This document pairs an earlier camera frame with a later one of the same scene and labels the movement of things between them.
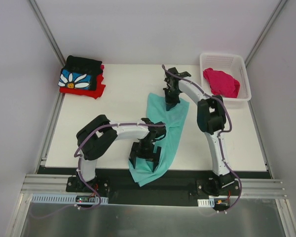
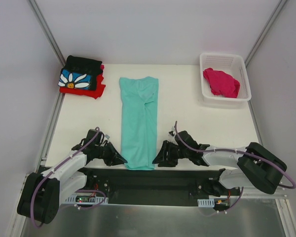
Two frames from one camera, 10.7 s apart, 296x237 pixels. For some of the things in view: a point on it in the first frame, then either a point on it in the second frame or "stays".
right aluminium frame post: [277, 11] stays
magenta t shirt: [222, 83] stays
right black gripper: [171, 99] → [171, 152]
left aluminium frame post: [53, 43] stays
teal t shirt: [143, 172] → [139, 122]
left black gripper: [144, 152] → [108, 153]
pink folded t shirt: [102, 67] stays
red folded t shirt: [99, 88] stays
